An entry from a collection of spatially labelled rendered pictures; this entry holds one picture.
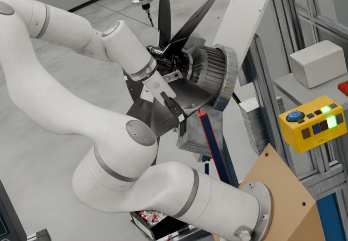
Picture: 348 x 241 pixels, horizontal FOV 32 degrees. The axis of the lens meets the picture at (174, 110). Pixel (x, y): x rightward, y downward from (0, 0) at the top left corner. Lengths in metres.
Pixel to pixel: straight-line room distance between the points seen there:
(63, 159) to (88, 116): 3.07
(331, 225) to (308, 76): 0.59
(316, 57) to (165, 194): 1.15
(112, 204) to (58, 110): 0.23
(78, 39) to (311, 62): 1.02
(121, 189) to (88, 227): 2.26
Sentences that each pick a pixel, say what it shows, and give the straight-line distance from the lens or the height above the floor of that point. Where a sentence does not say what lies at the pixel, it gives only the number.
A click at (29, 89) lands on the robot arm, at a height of 1.53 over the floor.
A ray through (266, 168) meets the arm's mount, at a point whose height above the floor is 1.13.
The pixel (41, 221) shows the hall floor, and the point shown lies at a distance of 3.80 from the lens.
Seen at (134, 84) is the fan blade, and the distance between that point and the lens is 2.31.
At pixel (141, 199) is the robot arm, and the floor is 1.24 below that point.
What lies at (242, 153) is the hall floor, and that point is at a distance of 3.65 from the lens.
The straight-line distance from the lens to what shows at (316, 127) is 1.74.
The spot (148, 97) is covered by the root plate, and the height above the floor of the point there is 1.10.
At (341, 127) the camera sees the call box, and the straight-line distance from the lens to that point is 1.79.
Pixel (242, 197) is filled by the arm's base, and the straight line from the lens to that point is 1.41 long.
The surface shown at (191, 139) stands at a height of 1.00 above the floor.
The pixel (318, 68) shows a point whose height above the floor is 0.93.
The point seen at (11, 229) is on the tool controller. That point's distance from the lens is 1.63.
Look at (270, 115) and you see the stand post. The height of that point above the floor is 0.84.
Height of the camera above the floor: 1.97
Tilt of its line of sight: 27 degrees down
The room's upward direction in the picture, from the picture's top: 20 degrees counter-clockwise
